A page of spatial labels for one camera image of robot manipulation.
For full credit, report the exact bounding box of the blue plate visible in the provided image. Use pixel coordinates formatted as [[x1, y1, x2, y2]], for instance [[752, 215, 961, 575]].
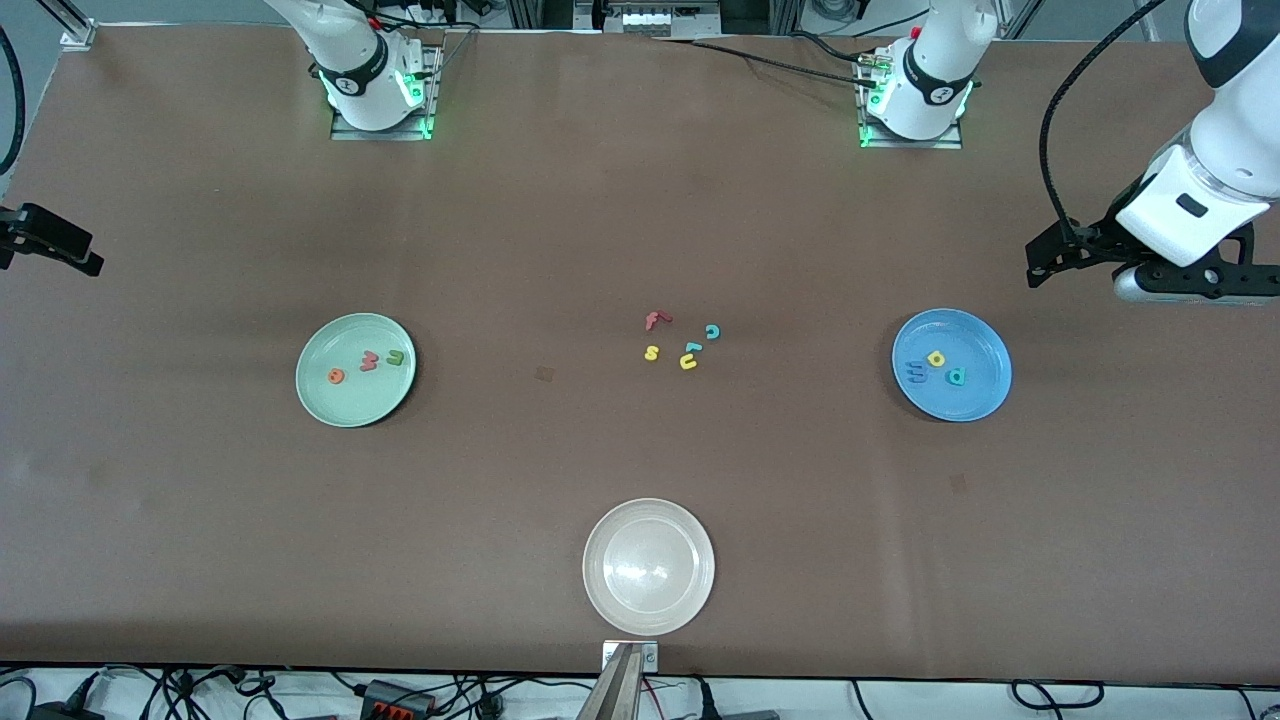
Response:
[[892, 308, 1013, 423]]

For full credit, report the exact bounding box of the green plate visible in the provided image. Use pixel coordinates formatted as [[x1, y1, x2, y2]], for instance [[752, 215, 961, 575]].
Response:
[[296, 313, 417, 429]]

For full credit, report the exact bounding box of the white plate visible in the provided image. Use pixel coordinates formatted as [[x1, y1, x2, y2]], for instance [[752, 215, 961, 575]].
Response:
[[583, 498, 717, 637]]

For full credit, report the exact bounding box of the black red power strip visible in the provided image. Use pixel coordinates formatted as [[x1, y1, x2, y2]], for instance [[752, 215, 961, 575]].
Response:
[[360, 680, 438, 720]]

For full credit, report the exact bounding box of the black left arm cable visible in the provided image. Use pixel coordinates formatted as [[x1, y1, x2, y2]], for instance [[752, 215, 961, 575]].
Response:
[[1038, 0, 1167, 227]]

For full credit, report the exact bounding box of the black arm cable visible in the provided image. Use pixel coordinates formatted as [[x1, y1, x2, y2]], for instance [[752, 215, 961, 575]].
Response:
[[1038, 0, 1167, 227], [0, 25, 25, 177]]

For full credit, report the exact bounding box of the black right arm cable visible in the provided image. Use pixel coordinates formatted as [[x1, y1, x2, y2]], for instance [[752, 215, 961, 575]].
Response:
[[0, 25, 25, 177]]

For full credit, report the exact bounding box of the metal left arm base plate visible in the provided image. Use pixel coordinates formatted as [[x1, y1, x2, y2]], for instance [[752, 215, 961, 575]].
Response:
[[858, 45, 966, 151]]

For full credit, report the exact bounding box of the aluminium frame profile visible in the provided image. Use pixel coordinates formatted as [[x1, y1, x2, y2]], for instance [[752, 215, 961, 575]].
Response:
[[40, 0, 99, 51]]

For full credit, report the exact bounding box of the long black table cable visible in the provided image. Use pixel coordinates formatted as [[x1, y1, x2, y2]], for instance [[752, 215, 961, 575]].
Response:
[[655, 34, 883, 87]]

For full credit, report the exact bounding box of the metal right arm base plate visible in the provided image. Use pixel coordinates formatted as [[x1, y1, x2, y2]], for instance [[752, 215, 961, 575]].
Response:
[[330, 42, 442, 142]]

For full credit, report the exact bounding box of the looped black floor cable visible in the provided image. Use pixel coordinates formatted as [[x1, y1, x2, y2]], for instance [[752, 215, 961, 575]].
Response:
[[1010, 680, 1107, 712]]

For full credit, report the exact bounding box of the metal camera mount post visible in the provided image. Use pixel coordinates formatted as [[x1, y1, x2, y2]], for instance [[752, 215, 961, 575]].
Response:
[[578, 640, 660, 720]]

